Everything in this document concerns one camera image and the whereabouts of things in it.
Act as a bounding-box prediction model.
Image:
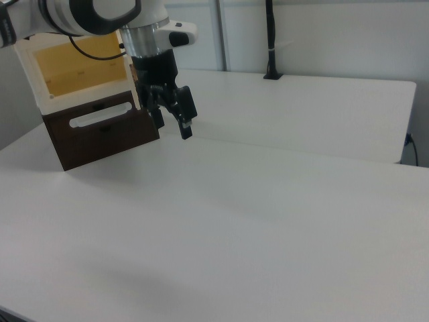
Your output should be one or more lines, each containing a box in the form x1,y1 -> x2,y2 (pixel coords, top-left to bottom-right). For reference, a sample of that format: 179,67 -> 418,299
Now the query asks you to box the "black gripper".
131,49 -> 199,141

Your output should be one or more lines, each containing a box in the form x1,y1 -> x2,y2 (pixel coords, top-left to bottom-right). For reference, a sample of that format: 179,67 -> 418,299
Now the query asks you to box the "white cabinet door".
123,53 -> 143,111

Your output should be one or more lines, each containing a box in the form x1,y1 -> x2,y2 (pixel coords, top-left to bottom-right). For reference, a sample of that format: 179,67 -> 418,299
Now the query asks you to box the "white drawer handle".
68,103 -> 133,129

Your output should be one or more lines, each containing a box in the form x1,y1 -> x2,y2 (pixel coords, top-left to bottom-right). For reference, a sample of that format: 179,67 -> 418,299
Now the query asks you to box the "grey wall panel strip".
214,0 -> 233,72

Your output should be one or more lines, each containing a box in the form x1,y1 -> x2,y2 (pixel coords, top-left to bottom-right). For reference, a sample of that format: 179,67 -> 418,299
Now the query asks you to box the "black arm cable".
68,34 -> 127,62

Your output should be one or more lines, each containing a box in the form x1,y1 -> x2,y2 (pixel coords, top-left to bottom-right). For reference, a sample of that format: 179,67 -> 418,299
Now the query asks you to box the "black pole with cables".
264,0 -> 279,76

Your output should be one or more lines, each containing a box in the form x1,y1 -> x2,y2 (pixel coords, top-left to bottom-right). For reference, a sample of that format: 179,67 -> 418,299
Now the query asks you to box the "white cabinet frame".
13,32 -> 143,117

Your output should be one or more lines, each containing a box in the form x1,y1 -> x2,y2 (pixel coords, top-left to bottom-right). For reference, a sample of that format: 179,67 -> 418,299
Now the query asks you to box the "black cable at table edge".
405,133 -> 420,167

